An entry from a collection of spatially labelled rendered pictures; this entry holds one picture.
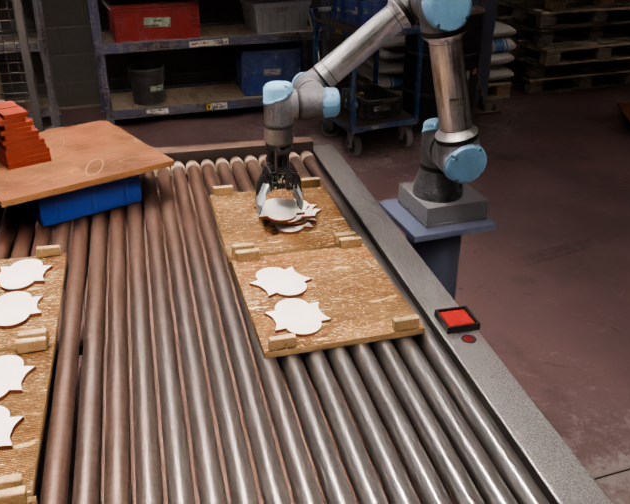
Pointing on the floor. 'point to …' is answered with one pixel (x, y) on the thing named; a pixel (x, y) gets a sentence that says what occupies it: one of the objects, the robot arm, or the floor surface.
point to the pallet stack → (575, 42)
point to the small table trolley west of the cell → (355, 92)
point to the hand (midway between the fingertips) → (279, 209)
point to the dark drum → (432, 74)
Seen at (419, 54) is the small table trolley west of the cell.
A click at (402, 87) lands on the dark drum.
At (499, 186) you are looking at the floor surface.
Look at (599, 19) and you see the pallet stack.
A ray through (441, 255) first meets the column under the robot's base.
